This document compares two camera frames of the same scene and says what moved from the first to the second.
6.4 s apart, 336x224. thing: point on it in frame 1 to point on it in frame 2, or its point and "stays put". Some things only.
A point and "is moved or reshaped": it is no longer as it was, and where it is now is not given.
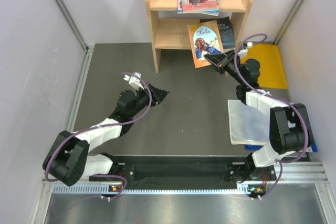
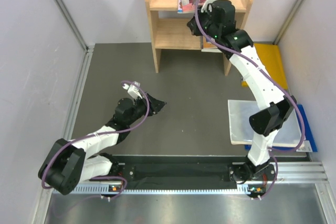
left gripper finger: x=159 y=94 to x=155 y=104
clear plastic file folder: x=248 y=125 stays put
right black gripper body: x=228 y=66 to x=205 y=20
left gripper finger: x=158 y=96 to x=155 y=106
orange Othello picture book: x=205 y=39 is moved or reshaped
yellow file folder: x=272 y=73 stays put
